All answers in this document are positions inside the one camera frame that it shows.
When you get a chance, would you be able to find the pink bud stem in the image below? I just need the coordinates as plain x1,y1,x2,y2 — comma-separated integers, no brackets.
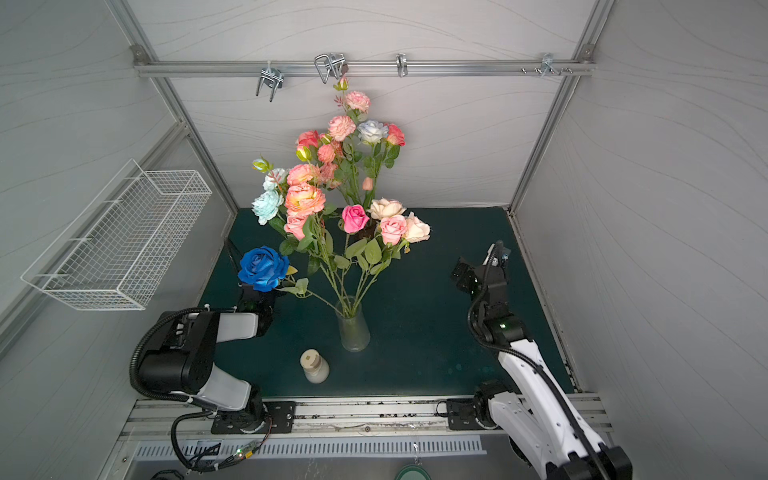
361,177,375,193

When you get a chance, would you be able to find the teal white flower spray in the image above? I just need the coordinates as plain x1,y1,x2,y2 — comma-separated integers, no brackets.
251,158,288,226

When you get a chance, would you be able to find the medium pink rose stem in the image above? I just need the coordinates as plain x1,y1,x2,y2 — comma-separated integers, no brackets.
278,215,317,256

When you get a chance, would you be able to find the large pink rose stem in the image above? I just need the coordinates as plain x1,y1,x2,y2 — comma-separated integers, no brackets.
296,130,320,150

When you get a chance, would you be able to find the large cream rose stem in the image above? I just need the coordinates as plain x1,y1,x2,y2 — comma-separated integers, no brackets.
403,212,431,244

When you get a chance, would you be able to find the white vented strip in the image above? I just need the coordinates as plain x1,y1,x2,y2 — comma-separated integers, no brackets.
133,435,487,461

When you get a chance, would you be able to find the magenta rose stem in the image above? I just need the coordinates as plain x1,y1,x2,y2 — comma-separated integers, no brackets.
334,205,370,318

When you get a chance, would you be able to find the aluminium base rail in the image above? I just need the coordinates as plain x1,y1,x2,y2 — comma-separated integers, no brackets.
119,392,613,438

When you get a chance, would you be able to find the pink white rose stem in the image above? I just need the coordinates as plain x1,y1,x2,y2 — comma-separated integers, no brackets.
353,214,406,310

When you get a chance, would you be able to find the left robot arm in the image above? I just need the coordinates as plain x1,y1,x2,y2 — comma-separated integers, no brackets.
128,241,290,474

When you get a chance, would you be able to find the orange pink peony stem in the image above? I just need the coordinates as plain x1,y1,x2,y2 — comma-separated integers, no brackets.
280,148,341,306

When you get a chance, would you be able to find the pink carnation spray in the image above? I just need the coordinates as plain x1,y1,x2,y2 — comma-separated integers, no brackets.
317,133,354,189

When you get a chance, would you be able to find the green round lid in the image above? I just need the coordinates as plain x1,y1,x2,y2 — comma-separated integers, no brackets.
395,464,431,480

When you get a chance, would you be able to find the small cream rose stem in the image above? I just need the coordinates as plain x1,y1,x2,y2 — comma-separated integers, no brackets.
368,198,406,221

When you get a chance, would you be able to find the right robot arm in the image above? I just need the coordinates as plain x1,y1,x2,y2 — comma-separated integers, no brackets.
451,241,633,479

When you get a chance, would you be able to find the tall pink peony stem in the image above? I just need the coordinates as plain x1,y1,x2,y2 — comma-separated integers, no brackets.
324,75,370,205

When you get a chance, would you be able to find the white blue rose stem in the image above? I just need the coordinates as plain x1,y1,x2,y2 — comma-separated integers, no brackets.
358,120,387,207

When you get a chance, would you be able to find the aluminium crossbar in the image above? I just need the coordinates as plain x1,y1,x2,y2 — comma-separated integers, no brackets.
134,57,597,78

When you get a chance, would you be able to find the white wire basket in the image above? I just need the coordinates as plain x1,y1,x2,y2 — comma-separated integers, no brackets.
21,160,212,311

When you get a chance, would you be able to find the cream capped bottle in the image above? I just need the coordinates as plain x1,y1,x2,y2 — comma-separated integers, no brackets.
300,349,330,384

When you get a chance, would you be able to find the clear ribbed glass vase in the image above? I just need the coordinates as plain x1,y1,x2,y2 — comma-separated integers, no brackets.
336,296,371,353

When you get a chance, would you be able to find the dark blue small flower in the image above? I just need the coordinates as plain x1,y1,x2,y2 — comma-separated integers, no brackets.
237,246,343,315

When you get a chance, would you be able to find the metal u-bolt clamp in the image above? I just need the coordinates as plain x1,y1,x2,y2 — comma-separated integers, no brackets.
255,65,284,102

